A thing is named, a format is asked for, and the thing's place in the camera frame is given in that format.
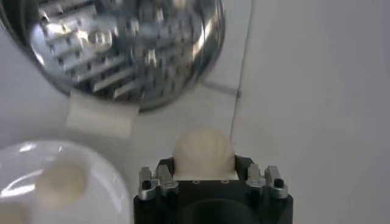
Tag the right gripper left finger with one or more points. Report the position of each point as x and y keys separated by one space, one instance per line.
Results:
x=166 y=185

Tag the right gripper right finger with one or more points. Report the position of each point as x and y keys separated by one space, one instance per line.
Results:
x=275 y=188

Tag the stainless steel steamer pot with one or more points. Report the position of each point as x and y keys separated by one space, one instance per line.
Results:
x=122 y=45

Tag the large white plate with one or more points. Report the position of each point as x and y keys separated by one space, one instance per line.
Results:
x=100 y=198

